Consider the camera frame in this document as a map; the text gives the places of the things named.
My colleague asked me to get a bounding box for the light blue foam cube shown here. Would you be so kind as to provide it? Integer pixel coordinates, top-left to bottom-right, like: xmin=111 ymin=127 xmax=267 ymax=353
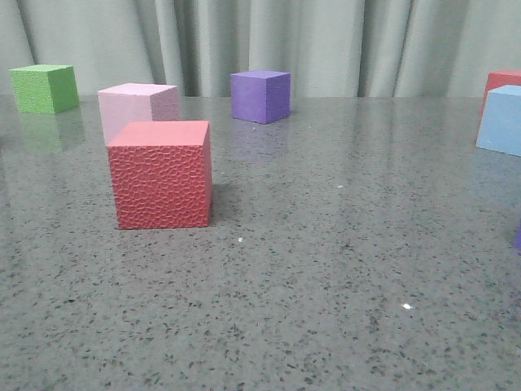
xmin=476 ymin=85 xmax=521 ymax=156

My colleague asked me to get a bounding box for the purple foam cube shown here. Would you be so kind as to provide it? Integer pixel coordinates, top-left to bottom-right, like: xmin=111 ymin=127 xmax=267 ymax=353
xmin=230 ymin=70 xmax=291 ymax=124

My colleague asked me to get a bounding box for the red textured foam cube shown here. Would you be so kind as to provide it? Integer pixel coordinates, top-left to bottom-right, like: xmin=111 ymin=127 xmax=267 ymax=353
xmin=107 ymin=121 xmax=212 ymax=229

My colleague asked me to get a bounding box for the grey-green curtain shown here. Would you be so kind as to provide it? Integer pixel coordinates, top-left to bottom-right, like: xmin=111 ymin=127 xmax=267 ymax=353
xmin=1 ymin=1 xmax=520 ymax=97

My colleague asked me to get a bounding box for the pink foam cube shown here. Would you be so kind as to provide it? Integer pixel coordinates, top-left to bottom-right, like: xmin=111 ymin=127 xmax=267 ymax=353
xmin=98 ymin=83 xmax=180 ymax=144

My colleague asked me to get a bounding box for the green foam cube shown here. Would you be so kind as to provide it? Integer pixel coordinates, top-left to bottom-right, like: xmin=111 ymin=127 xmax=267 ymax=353
xmin=9 ymin=64 xmax=80 ymax=114

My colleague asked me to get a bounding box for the purple cube at right edge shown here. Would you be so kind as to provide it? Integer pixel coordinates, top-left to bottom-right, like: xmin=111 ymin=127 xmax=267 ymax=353
xmin=513 ymin=223 xmax=521 ymax=250

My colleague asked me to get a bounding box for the red foam cube far right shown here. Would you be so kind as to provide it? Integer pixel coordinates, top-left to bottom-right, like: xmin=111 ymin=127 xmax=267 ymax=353
xmin=479 ymin=69 xmax=521 ymax=115

